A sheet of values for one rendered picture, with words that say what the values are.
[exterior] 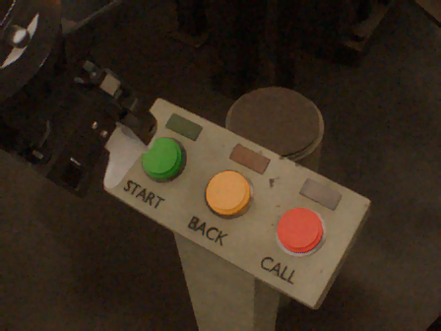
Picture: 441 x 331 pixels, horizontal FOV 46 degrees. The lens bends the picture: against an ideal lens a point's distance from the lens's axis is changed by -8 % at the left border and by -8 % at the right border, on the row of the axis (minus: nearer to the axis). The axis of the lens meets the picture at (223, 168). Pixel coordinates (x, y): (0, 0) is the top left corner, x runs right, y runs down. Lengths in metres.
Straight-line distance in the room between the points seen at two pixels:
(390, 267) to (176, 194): 0.72
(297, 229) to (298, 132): 0.20
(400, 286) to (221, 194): 0.71
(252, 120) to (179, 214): 0.19
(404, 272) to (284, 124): 0.59
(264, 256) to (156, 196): 0.12
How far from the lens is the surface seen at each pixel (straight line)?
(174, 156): 0.53
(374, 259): 1.17
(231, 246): 0.50
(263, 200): 0.51
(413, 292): 1.16
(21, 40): 0.26
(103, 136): 0.38
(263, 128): 0.66
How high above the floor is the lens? 1.03
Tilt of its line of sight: 55 degrees down
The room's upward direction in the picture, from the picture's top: 4 degrees counter-clockwise
